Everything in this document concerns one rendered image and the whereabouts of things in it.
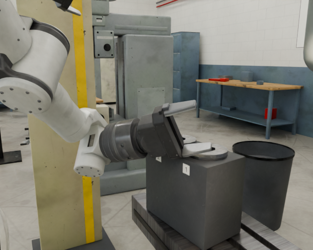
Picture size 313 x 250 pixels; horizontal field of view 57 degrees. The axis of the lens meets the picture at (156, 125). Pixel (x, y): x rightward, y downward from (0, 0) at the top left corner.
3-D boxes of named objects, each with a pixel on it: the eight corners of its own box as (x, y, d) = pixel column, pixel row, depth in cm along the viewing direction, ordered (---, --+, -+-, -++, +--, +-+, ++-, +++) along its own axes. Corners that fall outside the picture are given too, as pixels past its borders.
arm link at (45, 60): (48, 144, 57) (-32, 80, 41) (61, 102, 62) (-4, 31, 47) (96, 140, 54) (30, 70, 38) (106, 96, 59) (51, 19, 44)
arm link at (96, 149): (116, 113, 62) (74, 122, 67) (109, 158, 57) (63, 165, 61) (140, 138, 71) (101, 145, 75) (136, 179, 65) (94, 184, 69)
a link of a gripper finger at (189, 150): (210, 140, 60) (183, 144, 62) (209, 150, 58) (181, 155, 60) (213, 146, 61) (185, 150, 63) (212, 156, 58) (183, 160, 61)
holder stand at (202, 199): (203, 252, 60) (206, 161, 56) (145, 209, 78) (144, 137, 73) (241, 232, 67) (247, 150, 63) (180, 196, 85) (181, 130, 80)
